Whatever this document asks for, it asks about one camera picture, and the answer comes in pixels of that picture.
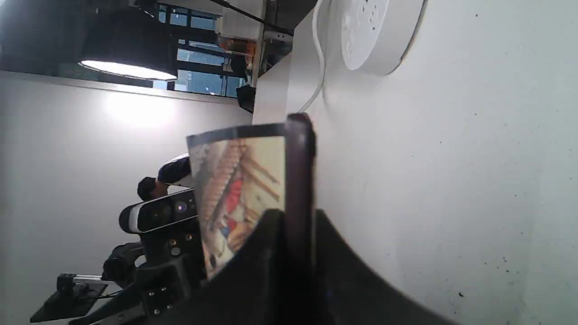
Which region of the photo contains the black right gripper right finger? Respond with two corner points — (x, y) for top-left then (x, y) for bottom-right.
(315, 210), (452, 325)

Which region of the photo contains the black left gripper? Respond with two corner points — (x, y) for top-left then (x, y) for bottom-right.
(70, 228), (206, 325)

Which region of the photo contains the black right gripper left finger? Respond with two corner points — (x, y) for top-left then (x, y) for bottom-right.
(154, 209), (287, 325)

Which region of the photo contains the painted paper folding fan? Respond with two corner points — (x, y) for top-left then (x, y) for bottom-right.
(186, 113), (314, 280)

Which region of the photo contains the white desk lamp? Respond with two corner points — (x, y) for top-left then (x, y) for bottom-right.
(341, 0), (424, 76)

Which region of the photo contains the person in background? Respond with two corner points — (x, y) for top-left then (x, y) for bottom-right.
(137, 153), (193, 201)

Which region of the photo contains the ceiling light fixture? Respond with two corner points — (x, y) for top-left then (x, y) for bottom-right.
(78, 6), (178, 82)

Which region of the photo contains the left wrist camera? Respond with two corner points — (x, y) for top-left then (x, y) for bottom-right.
(118, 188), (197, 234)

